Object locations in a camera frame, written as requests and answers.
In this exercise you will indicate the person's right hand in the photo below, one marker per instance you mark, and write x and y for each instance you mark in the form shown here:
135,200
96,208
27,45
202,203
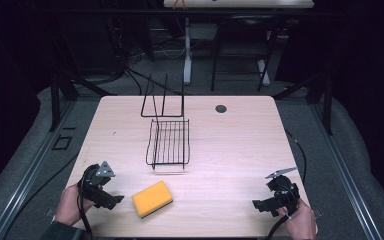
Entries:
300,222

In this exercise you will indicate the orange object on desk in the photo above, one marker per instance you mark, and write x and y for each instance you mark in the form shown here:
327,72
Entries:
179,3

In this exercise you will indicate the black chair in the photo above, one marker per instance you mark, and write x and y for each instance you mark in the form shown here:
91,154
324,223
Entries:
243,50

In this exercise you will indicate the white desk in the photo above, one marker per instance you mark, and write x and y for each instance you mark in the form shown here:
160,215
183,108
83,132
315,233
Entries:
240,3

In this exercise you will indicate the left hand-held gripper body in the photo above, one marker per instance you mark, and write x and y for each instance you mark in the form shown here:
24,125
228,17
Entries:
95,181

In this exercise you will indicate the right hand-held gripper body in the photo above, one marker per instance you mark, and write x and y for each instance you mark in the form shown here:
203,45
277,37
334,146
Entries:
285,191

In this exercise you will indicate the black metal stand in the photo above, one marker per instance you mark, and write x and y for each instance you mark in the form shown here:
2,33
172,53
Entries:
316,96
61,96

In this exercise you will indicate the yellow sponge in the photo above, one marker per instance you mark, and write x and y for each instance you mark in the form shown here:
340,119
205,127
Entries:
152,199

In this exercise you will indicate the person's left hand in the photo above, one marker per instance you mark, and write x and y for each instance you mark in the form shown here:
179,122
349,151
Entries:
69,206

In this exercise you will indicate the black table grommet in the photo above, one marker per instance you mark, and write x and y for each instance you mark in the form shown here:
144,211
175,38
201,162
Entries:
220,108

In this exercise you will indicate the metal floor rail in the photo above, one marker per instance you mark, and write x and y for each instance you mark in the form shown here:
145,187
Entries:
345,173
30,173

